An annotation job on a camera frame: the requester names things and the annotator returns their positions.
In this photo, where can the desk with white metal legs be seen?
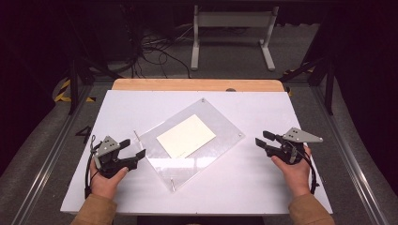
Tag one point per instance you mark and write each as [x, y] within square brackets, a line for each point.
[234, 19]

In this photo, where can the clear acrylic sheet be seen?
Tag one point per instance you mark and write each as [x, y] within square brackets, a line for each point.
[169, 170]
[216, 120]

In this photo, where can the wooden table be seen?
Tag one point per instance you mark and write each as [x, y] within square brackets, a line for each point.
[197, 84]

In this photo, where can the person's left hand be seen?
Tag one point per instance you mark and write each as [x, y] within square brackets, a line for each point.
[104, 187]

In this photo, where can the white board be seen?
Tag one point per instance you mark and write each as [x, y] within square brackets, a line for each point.
[244, 181]

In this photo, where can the aluminium floor rail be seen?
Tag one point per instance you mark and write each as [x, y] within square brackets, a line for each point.
[47, 162]
[347, 156]

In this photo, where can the black metal stand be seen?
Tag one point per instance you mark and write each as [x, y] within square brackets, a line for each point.
[73, 84]
[328, 87]

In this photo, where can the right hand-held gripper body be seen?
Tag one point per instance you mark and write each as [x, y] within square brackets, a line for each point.
[292, 150]

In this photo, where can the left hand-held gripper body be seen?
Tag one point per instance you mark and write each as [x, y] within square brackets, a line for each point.
[108, 162]

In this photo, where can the cream paper card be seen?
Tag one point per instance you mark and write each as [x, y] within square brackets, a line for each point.
[186, 136]

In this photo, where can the person's right hand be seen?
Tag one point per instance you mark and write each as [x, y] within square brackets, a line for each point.
[297, 178]

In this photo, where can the yellow black floor tape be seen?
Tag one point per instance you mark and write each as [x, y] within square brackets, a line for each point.
[64, 90]
[300, 69]

